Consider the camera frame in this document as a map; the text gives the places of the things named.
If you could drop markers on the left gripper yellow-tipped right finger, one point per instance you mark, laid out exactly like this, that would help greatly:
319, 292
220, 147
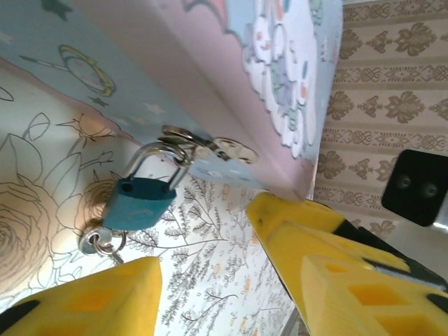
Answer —
315, 252

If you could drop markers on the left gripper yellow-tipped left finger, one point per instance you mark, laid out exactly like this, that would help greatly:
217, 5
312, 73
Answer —
105, 301

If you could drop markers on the small silver key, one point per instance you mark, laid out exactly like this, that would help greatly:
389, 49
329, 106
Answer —
87, 246
117, 259

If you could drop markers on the small blue padlock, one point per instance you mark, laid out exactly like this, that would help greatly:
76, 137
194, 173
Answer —
140, 206

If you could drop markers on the pastel cartoon tin box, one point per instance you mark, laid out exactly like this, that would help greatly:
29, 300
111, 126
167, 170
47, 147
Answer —
196, 52

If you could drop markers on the floral patterned table cover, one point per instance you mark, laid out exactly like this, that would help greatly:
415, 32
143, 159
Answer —
210, 245

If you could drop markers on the silver box hasp latch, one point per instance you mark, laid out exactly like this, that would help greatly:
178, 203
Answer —
231, 148

